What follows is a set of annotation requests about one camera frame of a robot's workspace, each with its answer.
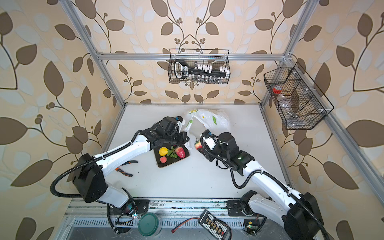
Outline orange handled pliers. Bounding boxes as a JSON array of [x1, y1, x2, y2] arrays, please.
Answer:
[[115, 160, 139, 178]]

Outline pink fake peach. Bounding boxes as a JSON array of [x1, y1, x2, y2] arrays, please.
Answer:
[[160, 156, 168, 164]]

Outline small circuit board right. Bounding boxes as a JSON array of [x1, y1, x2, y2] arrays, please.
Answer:
[[244, 219, 261, 236]]

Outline yellow fake lemon with leaves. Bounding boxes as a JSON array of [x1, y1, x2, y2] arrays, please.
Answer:
[[159, 147, 178, 158]]

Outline red fake strawberry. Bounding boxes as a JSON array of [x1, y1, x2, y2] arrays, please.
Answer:
[[175, 147, 186, 159]]

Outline red cap plastic bottle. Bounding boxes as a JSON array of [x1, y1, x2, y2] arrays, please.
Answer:
[[273, 85, 298, 119]]

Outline black tool set in basket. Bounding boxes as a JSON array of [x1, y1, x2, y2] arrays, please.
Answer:
[[173, 60, 231, 79]]

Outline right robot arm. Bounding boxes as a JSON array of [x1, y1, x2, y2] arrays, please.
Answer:
[[200, 130, 330, 240]]

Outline red black cable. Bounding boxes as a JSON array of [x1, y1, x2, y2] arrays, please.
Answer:
[[171, 217, 200, 234]]

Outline white plastic bag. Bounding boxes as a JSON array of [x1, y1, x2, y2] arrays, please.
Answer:
[[181, 109, 231, 150]]

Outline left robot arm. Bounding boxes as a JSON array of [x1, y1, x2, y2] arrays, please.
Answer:
[[50, 116, 189, 212]]

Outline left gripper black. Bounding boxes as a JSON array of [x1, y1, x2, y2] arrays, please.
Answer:
[[163, 130, 192, 144]]

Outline black connector board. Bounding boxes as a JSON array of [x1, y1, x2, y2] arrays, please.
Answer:
[[198, 210, 232, 240]]

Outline black wire basket right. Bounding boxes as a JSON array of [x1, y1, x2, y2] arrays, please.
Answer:
[[264, 63, 334, 130]]

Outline black square tray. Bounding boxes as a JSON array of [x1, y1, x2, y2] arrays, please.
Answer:
[[154, 144, 190, 168]]

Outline green round lid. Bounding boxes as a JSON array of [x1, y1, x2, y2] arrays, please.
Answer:
[[138, 213, 161, 237]]

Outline black wire basket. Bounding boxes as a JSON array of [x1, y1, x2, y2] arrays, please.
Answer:
[[168, 48, 231, 85], [264, 63, 334, 130]]

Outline black wire basket centre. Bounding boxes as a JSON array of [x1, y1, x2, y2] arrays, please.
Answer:
[[168, 48, 231, 85]]

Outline red yellow fake apple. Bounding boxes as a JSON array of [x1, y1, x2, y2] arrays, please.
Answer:
[[195, 141, 203, 150]]

